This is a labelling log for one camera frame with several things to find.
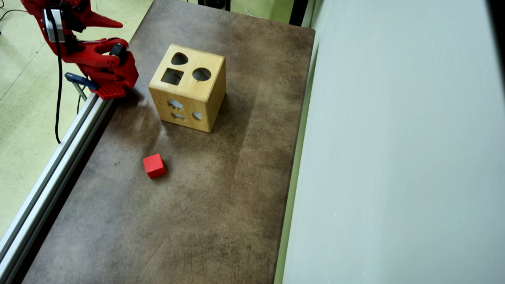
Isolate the dark vertical post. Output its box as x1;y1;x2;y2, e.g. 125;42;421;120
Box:
289;0;309;27

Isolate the wooden shape sorter box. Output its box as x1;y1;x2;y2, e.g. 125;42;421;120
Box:
148;43;226;133

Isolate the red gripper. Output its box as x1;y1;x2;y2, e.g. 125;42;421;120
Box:
59;0;123;33

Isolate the red cube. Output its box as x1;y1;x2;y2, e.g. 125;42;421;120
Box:
142;153;167;179

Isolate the silver black camera box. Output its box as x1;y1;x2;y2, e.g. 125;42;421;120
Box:
42;8;65;43

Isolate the thin black power cable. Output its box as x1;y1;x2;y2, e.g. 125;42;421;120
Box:
0;9;28;21

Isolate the blue clamp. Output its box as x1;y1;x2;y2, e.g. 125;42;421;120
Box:
64;72;99;101

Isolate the black camera cable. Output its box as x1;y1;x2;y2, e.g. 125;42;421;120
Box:
47;6;64;144

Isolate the aluminium profile rail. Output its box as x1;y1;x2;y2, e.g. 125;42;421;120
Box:
0;93;115;284

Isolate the black furniture base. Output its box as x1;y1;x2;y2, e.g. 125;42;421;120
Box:
197;0;231;10

